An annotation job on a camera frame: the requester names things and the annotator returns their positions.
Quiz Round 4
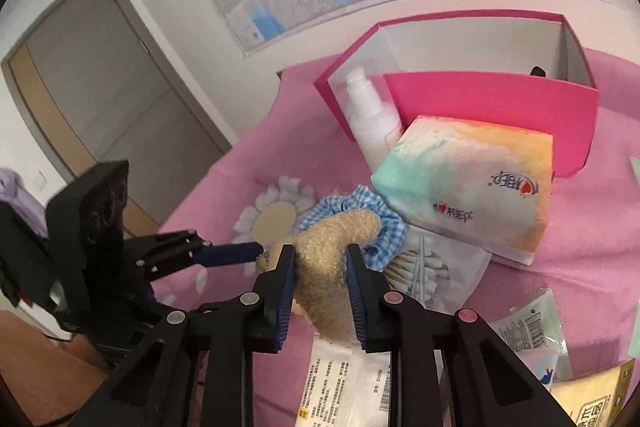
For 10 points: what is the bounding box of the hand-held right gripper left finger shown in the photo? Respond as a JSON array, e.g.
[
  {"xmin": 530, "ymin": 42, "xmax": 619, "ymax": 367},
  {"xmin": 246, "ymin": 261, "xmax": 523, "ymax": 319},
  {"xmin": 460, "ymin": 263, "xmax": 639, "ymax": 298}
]
[{"xmin": 65, "ymin": 244, "xmax": 298, "ymax": 427}]

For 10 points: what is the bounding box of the purple cloth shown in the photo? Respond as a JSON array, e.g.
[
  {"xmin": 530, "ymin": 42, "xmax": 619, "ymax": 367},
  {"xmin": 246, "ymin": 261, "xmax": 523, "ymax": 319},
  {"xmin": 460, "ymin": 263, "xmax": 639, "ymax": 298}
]
[{"xmin": 0, "ymin": 168, "xmax": 51, "ymax": 240}]

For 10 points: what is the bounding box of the pastel tissue pack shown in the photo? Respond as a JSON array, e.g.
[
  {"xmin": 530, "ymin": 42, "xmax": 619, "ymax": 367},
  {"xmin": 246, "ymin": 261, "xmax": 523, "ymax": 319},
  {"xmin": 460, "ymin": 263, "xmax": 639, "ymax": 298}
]
[{"xmin": 371, "ymin": 114, "xmax": 555, "ymax": 267}]

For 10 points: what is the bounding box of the white pump bottle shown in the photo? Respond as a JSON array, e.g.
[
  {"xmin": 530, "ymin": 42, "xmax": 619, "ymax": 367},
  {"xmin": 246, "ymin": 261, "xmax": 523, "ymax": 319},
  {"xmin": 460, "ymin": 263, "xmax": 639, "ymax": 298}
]
[{"xmin": 345, "ymin": 66, "xmax": 403, "ymax": 175}]

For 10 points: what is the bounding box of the blue gingham scrunchie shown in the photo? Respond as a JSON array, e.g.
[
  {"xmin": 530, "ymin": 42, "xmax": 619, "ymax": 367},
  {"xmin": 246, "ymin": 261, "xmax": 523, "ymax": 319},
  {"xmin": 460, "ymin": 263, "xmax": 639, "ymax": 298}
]
[{"xmin": 299, "ymin": 186, "xmax": 408, "ymax": 270}]

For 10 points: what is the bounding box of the yellow packet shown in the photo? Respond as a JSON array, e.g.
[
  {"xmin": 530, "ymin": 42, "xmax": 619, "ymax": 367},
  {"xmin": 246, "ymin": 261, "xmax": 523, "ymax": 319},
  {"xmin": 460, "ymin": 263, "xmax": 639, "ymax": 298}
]
[{"xmin": 547, "ymin": 357, "xmax": 636, "ymax": 427}]

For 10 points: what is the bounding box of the pink flowered bed sheet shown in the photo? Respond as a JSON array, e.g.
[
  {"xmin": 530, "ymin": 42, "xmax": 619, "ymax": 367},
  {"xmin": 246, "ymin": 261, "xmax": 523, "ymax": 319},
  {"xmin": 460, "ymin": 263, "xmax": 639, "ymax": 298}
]
[{"xmin": 155, "ymin": 47, "xmax": 640, "ymax": 427}]

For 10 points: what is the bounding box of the pink cardboard box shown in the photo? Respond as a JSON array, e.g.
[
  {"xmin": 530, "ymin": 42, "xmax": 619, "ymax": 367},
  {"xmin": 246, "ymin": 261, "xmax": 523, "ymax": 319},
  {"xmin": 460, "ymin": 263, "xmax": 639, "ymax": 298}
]
[{"xmin": 314, "ymin": 10, "xmax": 600, "ymax": 178}]

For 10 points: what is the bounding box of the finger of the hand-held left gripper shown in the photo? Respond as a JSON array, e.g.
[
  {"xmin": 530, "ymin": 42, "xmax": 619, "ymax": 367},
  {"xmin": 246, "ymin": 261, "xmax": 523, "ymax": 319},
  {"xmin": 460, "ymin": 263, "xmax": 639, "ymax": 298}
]
[{"xmin": 132, "ymin": 231, "xmax": 264, "ymax": 280}]

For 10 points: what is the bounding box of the grey wooden door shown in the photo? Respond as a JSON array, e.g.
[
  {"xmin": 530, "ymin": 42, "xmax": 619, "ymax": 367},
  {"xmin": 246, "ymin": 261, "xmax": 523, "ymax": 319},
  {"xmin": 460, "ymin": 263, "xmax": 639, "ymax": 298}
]
[{"xmin": 2, "ymin": 0, "xmax": 238, "ymax": 238}]

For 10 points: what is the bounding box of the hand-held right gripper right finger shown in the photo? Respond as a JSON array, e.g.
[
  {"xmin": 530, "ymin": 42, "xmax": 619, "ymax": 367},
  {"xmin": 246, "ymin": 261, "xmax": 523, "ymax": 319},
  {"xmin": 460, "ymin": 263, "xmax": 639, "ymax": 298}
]
[{"xmin": 346, "ymin": 243, "xmax": 576, "ymax": 427}]

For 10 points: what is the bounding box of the white printed packet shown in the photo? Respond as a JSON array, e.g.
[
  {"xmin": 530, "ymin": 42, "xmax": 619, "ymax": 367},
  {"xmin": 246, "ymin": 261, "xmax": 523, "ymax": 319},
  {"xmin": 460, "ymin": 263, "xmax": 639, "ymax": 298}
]
[{"xmin": 295, "ymin": 337, "xmax": 451, "ymax": 427}]

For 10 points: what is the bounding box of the beige plush toy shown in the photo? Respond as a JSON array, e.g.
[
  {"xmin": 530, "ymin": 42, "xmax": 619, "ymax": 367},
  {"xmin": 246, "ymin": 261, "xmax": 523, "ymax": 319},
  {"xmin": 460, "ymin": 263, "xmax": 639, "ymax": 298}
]
[{"xmin": 257, "ymin": 208, "xmax": 383, "ymax": 348}]

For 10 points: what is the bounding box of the clear barcode sachet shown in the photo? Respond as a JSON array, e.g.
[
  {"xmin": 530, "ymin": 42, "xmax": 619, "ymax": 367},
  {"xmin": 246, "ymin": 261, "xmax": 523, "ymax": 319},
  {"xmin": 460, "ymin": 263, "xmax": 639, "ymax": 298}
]
[{"xmin": 487, "ymin": 288, "xmax": 571, "ymax": 383}]

